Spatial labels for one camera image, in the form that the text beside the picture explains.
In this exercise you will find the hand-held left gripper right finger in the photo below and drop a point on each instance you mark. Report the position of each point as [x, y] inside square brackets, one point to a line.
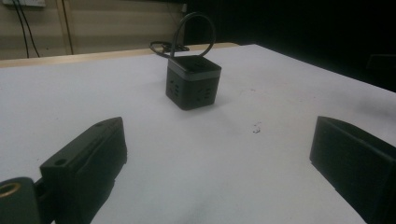
[355, 158]

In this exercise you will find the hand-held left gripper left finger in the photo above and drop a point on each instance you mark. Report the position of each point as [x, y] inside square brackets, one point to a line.
[87, 165]

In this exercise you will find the black cube power socket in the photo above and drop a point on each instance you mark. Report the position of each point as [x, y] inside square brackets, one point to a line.
[192, 83]

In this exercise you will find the white wall socket strip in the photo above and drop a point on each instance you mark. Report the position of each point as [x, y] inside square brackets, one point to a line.
[26, 2]

